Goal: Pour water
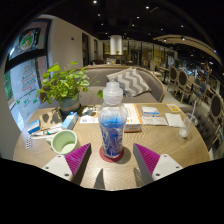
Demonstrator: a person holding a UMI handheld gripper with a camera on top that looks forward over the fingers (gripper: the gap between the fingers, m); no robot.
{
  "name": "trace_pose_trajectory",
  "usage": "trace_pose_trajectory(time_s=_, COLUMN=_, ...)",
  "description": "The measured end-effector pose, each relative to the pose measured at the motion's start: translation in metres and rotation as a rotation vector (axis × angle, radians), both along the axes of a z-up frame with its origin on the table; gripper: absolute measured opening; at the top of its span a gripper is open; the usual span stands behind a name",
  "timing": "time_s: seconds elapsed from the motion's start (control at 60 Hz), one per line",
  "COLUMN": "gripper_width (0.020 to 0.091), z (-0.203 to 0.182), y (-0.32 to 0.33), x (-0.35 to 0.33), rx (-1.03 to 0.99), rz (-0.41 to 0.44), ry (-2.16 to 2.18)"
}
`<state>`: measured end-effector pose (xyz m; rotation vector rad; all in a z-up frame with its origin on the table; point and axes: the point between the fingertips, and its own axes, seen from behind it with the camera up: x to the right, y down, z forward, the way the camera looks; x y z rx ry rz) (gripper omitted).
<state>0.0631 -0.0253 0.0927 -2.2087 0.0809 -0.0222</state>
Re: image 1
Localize white printed paper sheets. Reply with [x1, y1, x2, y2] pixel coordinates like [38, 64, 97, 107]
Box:
[79, 105, 101, 124]

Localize green potted plant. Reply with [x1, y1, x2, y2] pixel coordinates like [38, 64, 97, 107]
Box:
[36, 61, 104, 116]

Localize white round column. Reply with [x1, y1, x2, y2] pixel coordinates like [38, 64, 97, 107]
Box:
[109, 34, 123, 56]

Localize group of ceiling lights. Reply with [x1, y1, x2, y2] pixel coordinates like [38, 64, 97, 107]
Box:
[91, 0, 214, 44]

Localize clear blue-label drink bottle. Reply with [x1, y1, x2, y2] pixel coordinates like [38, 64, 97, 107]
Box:
[97, 79, 128, 159]

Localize white pens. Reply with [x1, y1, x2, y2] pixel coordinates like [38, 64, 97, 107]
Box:
[30, 125, 64, 138]

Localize clear glass with straw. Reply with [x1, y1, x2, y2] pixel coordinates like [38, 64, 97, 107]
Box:
[178, 99, 198, 139]

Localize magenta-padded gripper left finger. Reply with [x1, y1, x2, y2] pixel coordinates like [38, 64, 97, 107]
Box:
[41, 143, 92, 186]

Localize small sticker card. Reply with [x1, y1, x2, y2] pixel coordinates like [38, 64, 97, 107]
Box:
[24, 137, 34, 150]

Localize pale green mug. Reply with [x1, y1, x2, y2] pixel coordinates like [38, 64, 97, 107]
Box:
[45, 129, 79, 156]

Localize grey curved sofa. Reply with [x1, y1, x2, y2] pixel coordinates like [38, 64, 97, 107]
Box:
[74, 64, 167, 106]

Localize white paper napkin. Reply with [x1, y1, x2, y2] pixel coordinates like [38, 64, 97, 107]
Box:
[164, 112, 185, 128]

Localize blue white leaflet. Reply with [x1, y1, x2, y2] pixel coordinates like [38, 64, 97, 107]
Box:
[141, 105, 160, 117]

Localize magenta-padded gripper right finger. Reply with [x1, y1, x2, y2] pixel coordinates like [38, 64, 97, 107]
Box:
[132, 143, 184, 186]

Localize flat white cardboard box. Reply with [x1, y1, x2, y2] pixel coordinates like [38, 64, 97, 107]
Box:
[123, 103, 144, 133]

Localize grey white chevron cushion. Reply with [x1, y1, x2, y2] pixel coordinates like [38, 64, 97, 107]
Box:
[106, 67, 152, 98]

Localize grey tufted chair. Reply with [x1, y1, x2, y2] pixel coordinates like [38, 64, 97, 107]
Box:
[179, 105, 218, 148]

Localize group of dining chairs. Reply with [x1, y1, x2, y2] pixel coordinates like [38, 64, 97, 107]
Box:
[164, 64, 224, 151]

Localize flat round red coaster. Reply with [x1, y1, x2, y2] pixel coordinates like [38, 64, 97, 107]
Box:
[98, 145, 125, 164]

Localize yellow card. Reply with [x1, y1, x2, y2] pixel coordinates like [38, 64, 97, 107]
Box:
[165, 103, 182, 113]

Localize decorated window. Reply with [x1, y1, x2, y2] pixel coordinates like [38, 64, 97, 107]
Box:
[3, 18, 53, 131]

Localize white printed leaflet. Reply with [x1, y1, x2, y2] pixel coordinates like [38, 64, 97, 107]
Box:
[141, 115, 169, 127]

